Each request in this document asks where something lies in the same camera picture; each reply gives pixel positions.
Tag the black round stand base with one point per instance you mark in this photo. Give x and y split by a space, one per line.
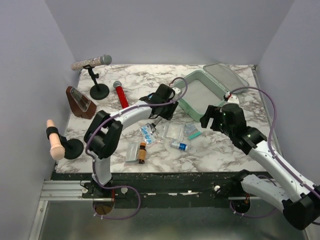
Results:
73 147

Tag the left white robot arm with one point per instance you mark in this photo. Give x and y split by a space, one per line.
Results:
103 135

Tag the mint green medicine case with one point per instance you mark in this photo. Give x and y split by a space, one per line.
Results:
207 87

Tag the blue white small bottle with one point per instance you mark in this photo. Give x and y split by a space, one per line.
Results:
179 145

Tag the red handheld microphone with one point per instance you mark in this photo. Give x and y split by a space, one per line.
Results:
121 94

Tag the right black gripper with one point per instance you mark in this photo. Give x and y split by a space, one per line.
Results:
213 111

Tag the white gauze pad packet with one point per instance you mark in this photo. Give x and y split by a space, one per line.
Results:
173 131

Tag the glitter microphone on stand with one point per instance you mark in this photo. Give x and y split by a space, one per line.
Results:
93 62

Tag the brown wooden metronome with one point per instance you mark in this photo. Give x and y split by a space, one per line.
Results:
80 105

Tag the blue plaster packet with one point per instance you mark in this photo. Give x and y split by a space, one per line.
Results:
148 133

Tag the amber orange-cap bottle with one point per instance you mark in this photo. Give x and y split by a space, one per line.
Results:
142 153

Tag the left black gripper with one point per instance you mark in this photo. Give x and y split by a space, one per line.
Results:
173 106

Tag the black microphone stand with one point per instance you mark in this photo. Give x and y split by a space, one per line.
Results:
98 91

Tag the pink beige microphone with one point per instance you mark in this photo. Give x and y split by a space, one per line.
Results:
57 151

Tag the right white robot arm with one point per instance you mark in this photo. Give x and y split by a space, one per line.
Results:
297 197

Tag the metal scissors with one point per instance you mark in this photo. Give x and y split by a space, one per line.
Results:
154 124

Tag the clear zip bag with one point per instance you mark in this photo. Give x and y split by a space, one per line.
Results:
131 156

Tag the teal bandage packet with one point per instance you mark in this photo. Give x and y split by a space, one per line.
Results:
191 131

